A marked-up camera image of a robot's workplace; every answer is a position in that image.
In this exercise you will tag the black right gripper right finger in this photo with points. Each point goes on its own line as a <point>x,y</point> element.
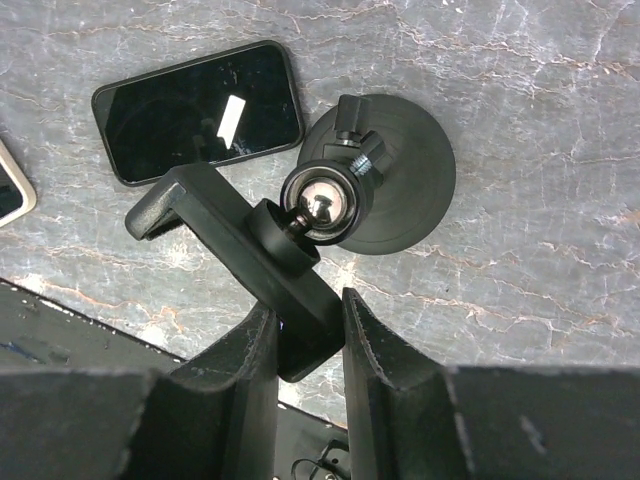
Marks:
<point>401,420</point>

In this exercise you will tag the pink-cased smartphone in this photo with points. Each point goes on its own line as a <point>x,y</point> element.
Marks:
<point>18,197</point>

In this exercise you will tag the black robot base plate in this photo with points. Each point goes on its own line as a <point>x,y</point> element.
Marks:
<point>37,331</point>

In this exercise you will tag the black smartphone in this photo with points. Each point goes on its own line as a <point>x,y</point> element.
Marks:
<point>221,109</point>

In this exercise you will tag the black round-base phone stand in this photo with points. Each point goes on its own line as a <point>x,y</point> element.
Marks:
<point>375,176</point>

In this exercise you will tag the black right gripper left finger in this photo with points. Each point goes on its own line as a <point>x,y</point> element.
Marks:
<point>215,416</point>

